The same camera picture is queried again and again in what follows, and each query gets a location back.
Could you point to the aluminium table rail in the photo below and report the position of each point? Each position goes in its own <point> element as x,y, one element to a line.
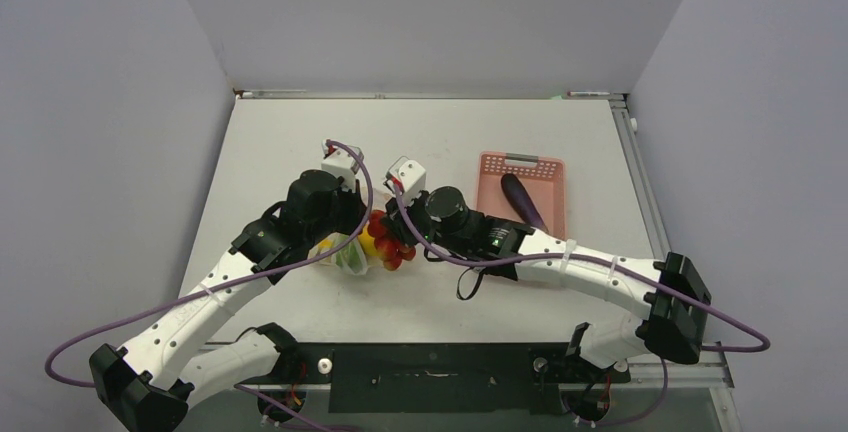
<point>713,371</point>

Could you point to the yellow bell pepper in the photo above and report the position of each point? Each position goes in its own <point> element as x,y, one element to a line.
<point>368,245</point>

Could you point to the clear zip top bag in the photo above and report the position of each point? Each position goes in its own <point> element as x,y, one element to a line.
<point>381,199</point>

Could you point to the green lettuce head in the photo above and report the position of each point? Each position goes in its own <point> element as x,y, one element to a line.
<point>351,260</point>

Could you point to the red cherry tomato bunch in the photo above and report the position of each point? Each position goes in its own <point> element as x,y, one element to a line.
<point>392,252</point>

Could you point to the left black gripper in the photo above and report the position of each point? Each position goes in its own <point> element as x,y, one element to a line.
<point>355,205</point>

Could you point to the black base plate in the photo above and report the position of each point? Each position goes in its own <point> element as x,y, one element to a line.
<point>439,378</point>

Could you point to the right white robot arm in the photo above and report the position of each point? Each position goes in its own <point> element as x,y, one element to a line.
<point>664,300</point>

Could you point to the pink plastic basket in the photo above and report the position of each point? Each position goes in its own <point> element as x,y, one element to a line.
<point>542,177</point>

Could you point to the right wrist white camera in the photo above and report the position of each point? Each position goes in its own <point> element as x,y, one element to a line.
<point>408,176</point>

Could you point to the dark purple eggplant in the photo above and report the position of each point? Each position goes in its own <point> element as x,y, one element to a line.
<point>519,199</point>

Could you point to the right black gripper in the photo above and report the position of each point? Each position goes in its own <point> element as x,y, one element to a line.
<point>394,219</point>

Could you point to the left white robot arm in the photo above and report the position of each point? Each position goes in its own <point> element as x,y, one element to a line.
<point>151,381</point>

